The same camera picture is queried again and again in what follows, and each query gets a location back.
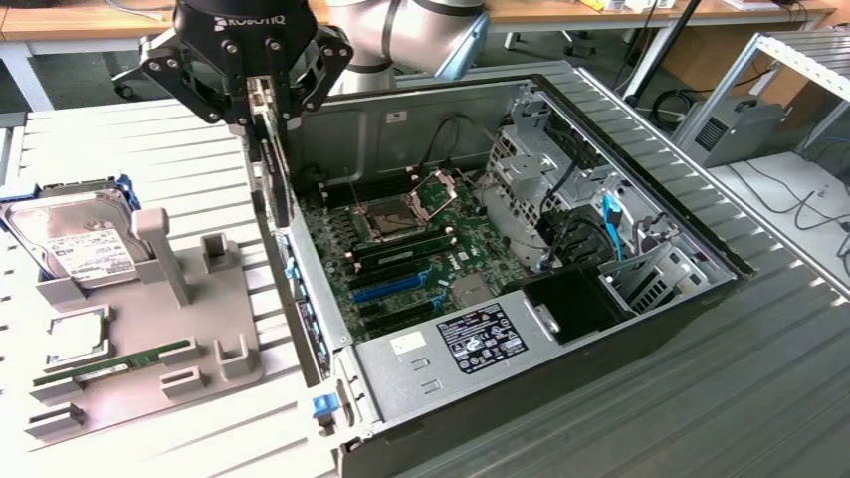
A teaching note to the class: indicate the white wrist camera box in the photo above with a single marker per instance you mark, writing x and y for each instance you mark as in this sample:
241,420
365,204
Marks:
156,44

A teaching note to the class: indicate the thin metal locking lever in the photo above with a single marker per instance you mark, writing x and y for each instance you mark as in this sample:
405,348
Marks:
355,191

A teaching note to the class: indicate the green motherboard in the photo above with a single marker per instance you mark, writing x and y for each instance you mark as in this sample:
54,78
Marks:
478,239

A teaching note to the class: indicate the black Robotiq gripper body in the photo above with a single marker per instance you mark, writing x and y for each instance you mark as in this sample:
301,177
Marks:
246,35

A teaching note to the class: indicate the perforated silver drive cage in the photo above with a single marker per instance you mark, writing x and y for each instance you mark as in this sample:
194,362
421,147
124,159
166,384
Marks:
525,174

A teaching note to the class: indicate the gray parts rack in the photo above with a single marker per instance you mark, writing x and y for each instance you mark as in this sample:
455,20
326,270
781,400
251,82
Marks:
132,398

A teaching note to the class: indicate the black expansion slot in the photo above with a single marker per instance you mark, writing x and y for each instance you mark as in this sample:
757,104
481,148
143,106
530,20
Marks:
398,316

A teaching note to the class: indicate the large brown cardboard box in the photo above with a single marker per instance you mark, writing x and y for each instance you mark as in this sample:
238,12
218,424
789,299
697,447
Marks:
704,55

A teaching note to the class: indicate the silver hard disk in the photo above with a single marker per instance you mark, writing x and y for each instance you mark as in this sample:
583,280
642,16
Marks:
60,234

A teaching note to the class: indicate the silver CPU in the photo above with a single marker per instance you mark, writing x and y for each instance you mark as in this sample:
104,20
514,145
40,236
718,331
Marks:
76,338

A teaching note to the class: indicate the metal socket cover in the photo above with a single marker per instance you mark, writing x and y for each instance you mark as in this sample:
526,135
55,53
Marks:
443,177

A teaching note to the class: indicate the slanted black pole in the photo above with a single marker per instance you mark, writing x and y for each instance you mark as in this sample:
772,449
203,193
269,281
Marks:
666,52

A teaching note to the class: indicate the CPU socket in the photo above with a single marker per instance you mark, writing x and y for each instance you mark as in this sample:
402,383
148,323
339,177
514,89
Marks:
382,221

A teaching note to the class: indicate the black power supply label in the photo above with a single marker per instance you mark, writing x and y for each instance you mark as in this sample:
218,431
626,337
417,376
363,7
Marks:
481,338

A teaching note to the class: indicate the silver power supply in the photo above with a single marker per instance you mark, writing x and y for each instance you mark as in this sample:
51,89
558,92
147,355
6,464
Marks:
398,378

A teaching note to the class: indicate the small blue slot clip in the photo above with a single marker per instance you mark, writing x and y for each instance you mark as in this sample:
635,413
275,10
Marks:
290,269

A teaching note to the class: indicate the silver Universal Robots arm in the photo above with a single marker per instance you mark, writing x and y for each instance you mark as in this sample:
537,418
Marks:
418,30

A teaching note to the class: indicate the aluminium frame shelf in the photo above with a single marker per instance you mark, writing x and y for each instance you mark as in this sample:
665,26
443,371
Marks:
817,50

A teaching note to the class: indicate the silver disk bay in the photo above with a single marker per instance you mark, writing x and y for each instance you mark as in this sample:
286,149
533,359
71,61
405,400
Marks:
654,284

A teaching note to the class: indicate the white square sticker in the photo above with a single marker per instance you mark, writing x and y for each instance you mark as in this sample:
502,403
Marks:
409,343

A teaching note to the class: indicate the blue case latch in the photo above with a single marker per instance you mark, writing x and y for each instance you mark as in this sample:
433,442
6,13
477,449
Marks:
323,404

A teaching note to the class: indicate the silver chipset heatsink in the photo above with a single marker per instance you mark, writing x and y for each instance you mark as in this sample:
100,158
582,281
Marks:
473,291

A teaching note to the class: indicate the green RAM stick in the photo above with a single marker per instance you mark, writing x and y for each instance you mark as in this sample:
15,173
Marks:
143,357

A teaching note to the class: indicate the wooden desk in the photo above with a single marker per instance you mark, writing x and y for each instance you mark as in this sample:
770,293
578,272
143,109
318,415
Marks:
730,15

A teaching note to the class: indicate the open black PC case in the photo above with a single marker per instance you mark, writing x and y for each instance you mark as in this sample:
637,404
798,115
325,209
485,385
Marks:
598,398

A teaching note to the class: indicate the installed black RAM stick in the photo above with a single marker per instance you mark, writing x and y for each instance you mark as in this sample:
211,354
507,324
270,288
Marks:
405,249

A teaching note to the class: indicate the black RAM slot row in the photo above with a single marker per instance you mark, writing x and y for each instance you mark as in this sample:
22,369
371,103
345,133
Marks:
378,185

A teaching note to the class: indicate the silver office chair base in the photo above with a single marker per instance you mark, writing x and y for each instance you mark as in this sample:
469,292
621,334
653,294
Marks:
126,79

